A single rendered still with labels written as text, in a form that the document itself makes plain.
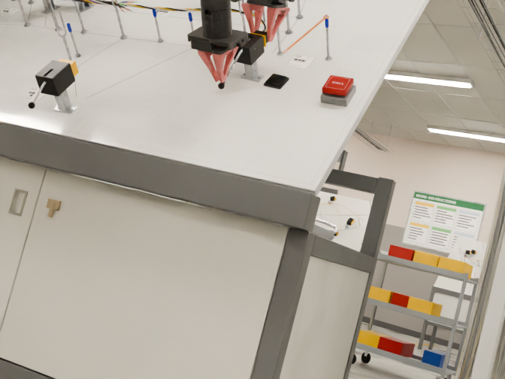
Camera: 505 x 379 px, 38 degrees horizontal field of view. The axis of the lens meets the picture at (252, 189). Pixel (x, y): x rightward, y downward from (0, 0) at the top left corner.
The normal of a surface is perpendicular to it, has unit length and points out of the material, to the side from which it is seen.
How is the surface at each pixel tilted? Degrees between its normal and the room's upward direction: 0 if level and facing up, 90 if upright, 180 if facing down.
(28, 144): 90
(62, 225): 90
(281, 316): 90
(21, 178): 90
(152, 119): 50
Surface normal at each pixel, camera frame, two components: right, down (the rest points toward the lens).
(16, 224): -0.36, -0.17
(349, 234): -0.20, -0.77
